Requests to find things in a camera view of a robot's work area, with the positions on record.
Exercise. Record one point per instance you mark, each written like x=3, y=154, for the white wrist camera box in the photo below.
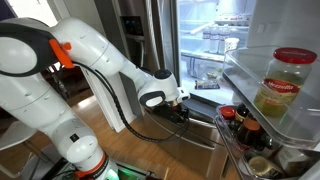
x=183, y=95

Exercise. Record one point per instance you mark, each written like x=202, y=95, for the white paper cup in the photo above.
x=231, y=44

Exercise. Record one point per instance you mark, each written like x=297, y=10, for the black-capped dark sauce bottle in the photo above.
x=240, y=115

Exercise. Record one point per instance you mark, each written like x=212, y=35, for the red-lidded glass pepper jar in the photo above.
x=283, y=86

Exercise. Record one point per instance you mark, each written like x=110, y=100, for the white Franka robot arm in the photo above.
x=40, y=100

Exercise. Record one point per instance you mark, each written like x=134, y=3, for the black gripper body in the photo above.
x=173, y=111

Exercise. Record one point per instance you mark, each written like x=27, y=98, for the stainless steel refrigerator door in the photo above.
x=163, y=33

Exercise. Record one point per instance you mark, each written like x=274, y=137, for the yellow-lidded jar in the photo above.
x=263, y=166

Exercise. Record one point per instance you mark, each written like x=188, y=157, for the white refrigerator cabinet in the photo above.
x=206, y=95

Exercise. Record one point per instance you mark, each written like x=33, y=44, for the pale food box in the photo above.
x=293, y=160

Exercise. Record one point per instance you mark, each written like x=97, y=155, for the large clear door bin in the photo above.
x=243, y=83

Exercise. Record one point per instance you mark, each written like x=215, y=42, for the orange-capped brown bottle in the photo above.
x=249, y=131

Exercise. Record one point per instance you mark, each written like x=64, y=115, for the red-capped sauce bottle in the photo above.
x=227, y=112

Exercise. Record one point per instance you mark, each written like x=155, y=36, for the glass refrigerator shelf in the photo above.
x=203, y=55

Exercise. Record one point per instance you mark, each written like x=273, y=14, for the clear door bin with bottles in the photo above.
x=230, y=146

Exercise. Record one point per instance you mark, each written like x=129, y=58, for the white open refrigerator door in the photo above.
x=286, y=20

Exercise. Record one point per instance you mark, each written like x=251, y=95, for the stainless steel freezer drawer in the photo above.
x=193, y=150

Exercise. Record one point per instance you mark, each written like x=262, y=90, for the dark glass bottle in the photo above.
x=265, y=145

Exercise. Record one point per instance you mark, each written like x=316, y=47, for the clear crisper drawer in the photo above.
x=196, y=70

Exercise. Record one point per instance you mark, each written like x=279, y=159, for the black water dispenser panel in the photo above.
x=133, y=26

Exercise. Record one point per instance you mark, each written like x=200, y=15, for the clear water bottle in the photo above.
x=214, y=38
x=206, y=38
x=222, y=35

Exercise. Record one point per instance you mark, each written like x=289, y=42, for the clear egg container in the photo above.
x=233, y=20

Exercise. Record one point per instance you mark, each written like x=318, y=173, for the white chair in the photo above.
x=13, y=133

